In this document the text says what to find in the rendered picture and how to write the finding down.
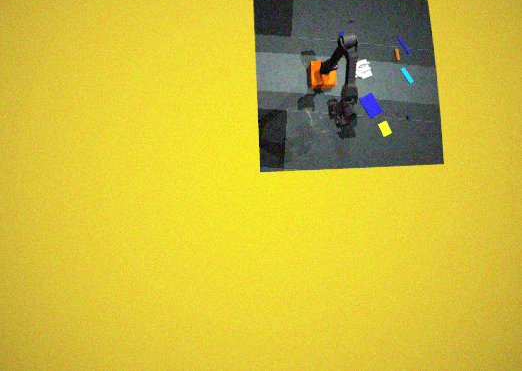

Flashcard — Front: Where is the cyan flat bar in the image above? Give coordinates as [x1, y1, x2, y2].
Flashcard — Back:
[401, 68, 414, 84]

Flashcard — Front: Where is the blue flat bar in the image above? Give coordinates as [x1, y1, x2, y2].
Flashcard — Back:
[397, 36, 411, 55]

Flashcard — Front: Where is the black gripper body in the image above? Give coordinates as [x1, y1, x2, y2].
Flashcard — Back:
[327, 98, 351, 127]

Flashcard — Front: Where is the blue flat square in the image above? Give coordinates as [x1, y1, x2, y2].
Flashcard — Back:
[359, 93, 383, 118]

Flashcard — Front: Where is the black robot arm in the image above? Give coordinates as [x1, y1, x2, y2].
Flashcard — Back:
[319, 32, 359, 121]

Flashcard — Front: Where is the yellow flat square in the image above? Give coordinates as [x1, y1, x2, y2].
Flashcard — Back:
[378, 121, 391, 137]

